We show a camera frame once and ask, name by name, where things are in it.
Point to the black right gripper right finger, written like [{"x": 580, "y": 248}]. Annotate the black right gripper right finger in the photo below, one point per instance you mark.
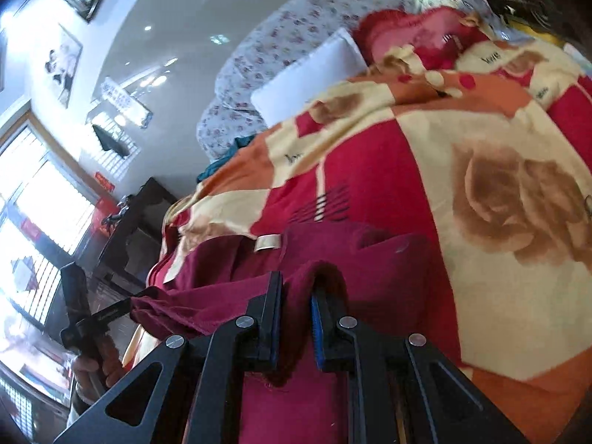
[{"x": 399, "y": 389}]

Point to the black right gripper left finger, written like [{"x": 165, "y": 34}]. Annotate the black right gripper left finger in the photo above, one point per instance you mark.
[{"x": 188, "y": 391}]

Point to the maroon fleece sweater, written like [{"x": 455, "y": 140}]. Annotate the maroon fleece sweater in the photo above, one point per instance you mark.
[{"x": 396, "y": 284}]

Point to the person's left hand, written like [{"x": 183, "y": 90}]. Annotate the person's left hand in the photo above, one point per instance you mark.
[{"x": 84, "y": 367}]

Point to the dark wooden side table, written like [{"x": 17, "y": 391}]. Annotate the dark wooden side table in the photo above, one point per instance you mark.
[{"x": 135, "y": 238}]

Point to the dark hanging garment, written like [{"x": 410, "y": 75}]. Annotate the dark hanging garment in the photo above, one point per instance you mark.
[{"x": 108, "y": 143}]

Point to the teal garment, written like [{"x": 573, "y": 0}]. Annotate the teal garment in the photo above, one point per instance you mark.
[{"x": 236, "y": 145}]

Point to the orange red floral blanket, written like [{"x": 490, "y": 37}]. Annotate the orange red floral blanket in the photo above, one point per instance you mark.
[{"x": 490, "y": 160}]

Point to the white pillow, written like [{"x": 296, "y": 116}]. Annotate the white pillow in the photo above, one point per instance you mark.
[{"x": 336, "y": 59}]

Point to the red embroidered pillow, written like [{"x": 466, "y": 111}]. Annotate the red embroidered pillow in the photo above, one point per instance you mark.
[{"x": 437, "y": 37}]

